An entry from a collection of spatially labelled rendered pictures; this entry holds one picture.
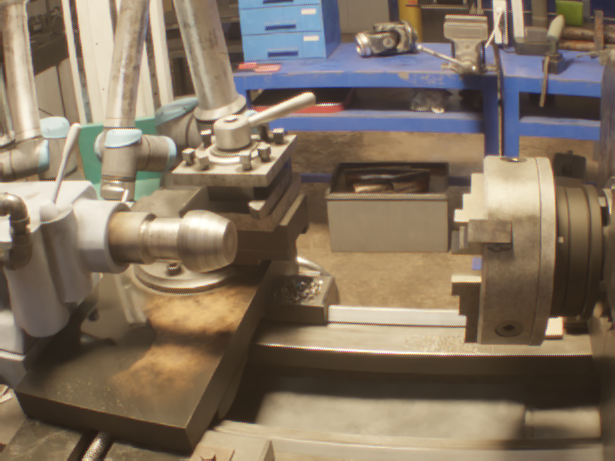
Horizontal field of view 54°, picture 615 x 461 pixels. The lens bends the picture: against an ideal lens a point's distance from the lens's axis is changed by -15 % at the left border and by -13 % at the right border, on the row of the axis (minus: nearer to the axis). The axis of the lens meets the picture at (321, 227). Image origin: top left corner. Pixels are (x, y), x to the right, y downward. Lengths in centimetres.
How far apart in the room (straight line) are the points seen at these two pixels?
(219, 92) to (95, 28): 61
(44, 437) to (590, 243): 83
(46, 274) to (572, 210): 75
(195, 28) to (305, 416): 103
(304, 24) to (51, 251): 201
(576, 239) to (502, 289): 12
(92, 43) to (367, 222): 149
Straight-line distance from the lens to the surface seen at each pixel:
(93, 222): 102
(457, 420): 117
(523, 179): 83
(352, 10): 764
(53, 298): 104
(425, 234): 302
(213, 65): 181
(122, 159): 159
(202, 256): 95
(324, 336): 119
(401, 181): 299
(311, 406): 122
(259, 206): 106
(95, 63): 227
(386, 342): 117
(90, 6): 224
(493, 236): 78
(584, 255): 83
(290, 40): 287
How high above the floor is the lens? 155
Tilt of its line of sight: 28 degrees down
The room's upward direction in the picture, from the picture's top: 5 degrees counter-clockwise
